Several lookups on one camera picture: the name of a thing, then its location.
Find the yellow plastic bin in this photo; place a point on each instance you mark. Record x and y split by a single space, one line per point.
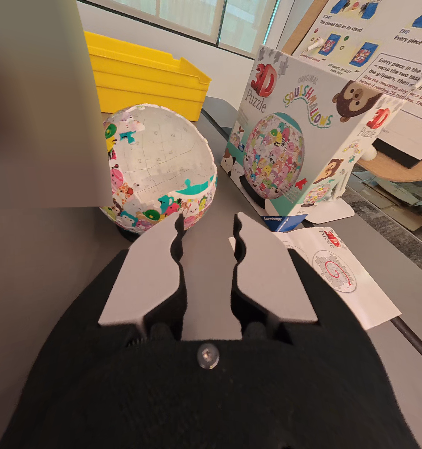
144 80

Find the instruction poster board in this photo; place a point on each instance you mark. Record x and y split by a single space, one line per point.
389 52

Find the small white ball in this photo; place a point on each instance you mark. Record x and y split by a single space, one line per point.
370 152

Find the colourful partly built puzzle ball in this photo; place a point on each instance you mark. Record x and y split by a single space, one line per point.
155 150

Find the black and white box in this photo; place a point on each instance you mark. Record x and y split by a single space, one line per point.
407 158

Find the white instruction leaflet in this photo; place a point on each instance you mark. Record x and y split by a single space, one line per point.
365 298

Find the round wooden table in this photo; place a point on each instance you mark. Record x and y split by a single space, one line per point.
389 173

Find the white metal sign stand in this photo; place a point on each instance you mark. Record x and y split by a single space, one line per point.
332 212

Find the flattened cardboard sheet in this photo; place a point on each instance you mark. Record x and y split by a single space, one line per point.
389 207

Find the window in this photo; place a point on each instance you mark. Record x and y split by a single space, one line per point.
183 14

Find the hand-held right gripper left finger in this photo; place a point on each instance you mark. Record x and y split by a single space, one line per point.
141 280

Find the puzzle box with ball picture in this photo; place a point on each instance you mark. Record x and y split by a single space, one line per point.
284 140

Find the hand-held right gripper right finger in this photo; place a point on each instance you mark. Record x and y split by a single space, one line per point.
270 280

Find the black round ball stand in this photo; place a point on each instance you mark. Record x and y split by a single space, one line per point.
130 235

